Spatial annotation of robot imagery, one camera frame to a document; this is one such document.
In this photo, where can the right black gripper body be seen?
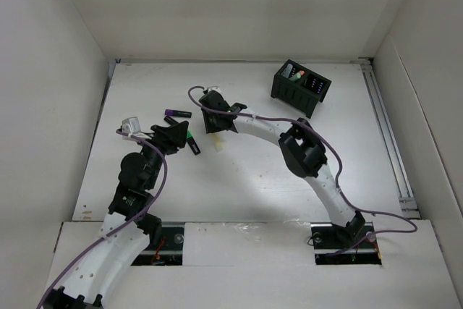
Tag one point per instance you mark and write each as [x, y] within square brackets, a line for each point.
[211, 121]

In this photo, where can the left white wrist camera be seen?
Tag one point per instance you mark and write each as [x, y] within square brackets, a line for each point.
[130, 128]

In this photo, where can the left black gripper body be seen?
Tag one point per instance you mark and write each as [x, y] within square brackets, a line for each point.
[169, 145]

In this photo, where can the blue pastel highlighter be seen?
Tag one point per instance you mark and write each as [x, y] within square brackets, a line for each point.
[288, 72]

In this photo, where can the yellow-capped black marker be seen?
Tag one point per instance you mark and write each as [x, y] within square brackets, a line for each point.
[169, 120]

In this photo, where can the black purple-capped marker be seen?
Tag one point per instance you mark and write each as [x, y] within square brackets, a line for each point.
[178, 113]

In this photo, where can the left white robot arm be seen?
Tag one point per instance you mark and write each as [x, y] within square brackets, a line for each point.
[127, 228]

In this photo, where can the yellow pastel highlighter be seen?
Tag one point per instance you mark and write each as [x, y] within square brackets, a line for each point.
[218, 142]

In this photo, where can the black green-capped highlighter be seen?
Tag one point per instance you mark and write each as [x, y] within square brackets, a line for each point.
[192, 144]

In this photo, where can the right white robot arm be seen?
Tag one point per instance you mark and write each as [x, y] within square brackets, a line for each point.
[303, 153]

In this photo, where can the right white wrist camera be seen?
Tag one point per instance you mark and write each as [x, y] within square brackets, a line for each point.
[213, 88]

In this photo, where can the green pastel highlighter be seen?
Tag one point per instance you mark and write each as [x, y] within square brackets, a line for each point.
[295, 77]

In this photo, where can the black two-compartment organizer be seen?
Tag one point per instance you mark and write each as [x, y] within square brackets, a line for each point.
[303, 95]

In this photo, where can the aluminium side rail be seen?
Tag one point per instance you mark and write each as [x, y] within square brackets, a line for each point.
[405, 194]

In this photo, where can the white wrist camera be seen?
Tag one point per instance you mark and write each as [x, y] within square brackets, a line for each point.
[213, 88]
[130, 128]

